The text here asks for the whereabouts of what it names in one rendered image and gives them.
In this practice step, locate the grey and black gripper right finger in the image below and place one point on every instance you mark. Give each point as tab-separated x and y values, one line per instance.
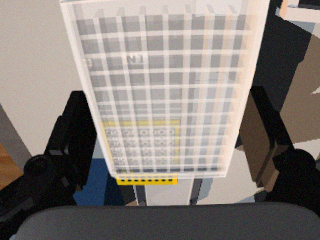
288	175

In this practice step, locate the blue open-top box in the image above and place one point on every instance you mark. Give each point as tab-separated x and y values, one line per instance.
101	187

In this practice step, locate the dark grey rectangular frame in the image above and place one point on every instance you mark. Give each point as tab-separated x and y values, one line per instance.
141	195

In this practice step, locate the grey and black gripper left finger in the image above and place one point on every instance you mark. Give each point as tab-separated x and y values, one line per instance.
67	162

